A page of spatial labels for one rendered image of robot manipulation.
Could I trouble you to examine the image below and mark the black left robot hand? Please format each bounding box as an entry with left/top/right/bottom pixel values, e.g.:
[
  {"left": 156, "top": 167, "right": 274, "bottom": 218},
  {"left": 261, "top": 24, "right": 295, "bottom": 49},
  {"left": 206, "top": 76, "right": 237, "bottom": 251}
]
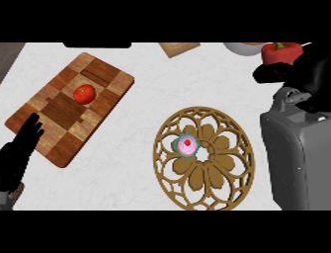
[{"left": 0, "top": 113, "right": 45, "bottom": 198}]

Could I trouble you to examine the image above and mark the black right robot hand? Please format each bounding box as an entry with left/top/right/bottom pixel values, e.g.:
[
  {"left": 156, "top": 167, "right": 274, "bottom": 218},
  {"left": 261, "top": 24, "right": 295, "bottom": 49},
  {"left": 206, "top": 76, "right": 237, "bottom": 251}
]
[{"left": 251, "top": 42, "right": 331, "bottom": 115}]

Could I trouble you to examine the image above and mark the red bell pepper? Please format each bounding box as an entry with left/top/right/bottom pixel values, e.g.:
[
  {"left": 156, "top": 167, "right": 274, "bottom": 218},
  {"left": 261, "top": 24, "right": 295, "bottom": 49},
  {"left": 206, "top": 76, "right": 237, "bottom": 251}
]
[{"left": 261, "top": 42, "right": 303, "bottom": 66}]

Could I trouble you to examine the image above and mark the round brown ornate placemat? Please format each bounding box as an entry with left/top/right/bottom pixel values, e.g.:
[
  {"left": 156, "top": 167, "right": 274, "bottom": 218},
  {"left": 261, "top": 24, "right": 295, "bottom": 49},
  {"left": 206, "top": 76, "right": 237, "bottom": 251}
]
[{"left": 152, "top": 106, "right": 257, "bottom": 211}]

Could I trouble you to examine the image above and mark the brown wicker basket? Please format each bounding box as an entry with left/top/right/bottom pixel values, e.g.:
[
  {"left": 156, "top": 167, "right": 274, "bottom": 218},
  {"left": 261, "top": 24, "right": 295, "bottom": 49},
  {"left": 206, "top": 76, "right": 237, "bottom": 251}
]
[{"left": 0, "top": 171, "right": 26, "bottom": 210}]

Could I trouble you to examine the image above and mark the checkered wooden cutting board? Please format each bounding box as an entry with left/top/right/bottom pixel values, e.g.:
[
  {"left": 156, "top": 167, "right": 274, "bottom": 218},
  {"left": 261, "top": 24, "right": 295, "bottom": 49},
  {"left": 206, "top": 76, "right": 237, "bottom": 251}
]
[{"left": 2, "top": 51, "right": 135, "bottom": 169}]

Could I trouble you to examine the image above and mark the white bowl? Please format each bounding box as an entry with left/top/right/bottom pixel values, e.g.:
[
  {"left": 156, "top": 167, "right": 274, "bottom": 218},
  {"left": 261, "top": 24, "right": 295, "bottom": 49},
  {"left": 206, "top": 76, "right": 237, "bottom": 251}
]
[{"left": 221, "top": 42, "right": 267, "bottom": 57}]

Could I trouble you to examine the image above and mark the red tomato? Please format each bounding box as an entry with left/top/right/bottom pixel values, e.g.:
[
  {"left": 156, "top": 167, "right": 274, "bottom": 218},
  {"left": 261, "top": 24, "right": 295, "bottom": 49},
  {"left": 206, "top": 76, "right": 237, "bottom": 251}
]
[{"left": 70, "top": 84, "right": 97, "bottom": 106}]

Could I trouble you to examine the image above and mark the tan wooden square board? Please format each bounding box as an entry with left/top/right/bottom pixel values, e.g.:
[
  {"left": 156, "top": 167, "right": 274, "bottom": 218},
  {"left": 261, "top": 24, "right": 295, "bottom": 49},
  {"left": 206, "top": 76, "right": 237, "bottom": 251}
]
[{"left": 158, "top": 42, "right": 200, "bottom": 59}]

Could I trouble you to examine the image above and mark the pink frosted cupcake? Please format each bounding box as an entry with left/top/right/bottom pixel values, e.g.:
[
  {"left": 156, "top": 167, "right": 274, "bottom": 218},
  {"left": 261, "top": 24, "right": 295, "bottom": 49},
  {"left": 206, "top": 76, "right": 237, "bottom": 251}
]
[{"left": 171, "top": 133, "right": 200, "bottom": 160}]

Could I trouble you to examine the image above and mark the black flat object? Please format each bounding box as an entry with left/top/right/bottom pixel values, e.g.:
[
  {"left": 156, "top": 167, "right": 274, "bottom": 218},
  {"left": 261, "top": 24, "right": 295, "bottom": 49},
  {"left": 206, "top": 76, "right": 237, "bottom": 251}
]
[{"left": 60, "top": 42, "right": 132, "bottom": 49}]

